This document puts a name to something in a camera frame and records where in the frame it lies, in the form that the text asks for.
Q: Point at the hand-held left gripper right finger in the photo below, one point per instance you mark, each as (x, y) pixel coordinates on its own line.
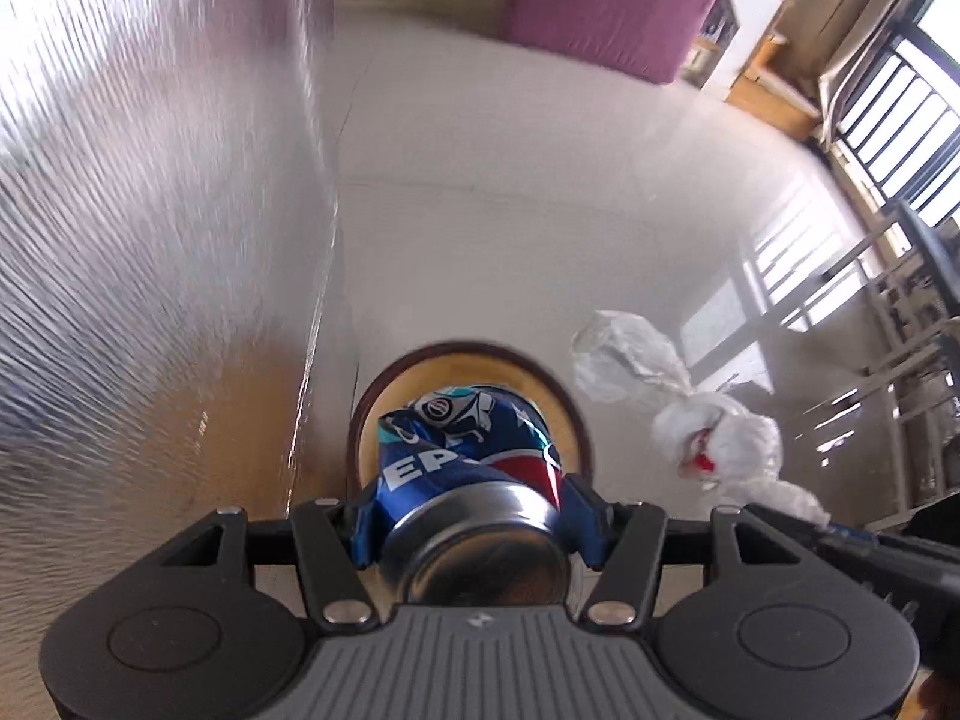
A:
(581, 521)

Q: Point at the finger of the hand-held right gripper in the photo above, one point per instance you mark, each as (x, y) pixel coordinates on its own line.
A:
(814, 532)

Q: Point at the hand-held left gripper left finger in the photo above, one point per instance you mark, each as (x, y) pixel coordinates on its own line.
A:
(365, 532)

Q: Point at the crushed blue soda can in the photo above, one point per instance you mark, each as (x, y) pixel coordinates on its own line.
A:
(469, 495)

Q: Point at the white plastic bag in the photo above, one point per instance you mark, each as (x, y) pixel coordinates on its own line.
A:
(720, 435)

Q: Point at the yellow bin with dark rim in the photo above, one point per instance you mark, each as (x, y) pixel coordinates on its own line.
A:
(390, 397)

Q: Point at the metal drying rack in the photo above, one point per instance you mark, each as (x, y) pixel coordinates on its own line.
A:
(919, 360)

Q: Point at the silver foil panel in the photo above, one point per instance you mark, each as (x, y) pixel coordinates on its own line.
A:
(150, 240)

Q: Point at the dark framed window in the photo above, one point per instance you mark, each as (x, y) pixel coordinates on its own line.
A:
(896, 97)

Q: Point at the wooden desk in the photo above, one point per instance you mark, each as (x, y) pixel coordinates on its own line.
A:
(772, 90)

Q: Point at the pink cloth-covered furniture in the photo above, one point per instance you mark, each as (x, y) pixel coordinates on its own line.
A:
(615, 0)

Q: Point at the beige curtain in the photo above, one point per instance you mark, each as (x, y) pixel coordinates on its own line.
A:
(832, 0)

